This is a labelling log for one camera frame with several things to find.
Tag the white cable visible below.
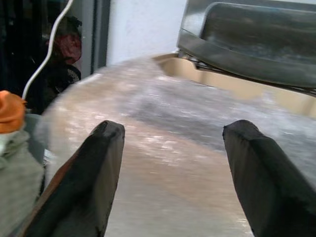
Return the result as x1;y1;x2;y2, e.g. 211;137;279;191
21;0;74;99

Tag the grey garment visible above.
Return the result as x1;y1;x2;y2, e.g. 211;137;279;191
0;129;45;237

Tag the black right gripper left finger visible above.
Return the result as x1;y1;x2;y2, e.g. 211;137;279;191
24;120;126;237

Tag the red and black clothes pile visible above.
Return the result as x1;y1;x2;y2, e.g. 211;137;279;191
45;16;82;97

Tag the dark tinted washer lid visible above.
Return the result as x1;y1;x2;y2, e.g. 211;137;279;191
176;0;316;96

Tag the grey laundry basket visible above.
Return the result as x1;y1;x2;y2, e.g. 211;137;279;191
23;113;54;173

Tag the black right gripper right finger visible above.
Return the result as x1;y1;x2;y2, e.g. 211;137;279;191
223;119;316;237

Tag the orange cloth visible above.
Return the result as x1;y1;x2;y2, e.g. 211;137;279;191
0;90;27;134

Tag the grey door frame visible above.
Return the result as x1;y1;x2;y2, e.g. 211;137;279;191
87;0;112;75

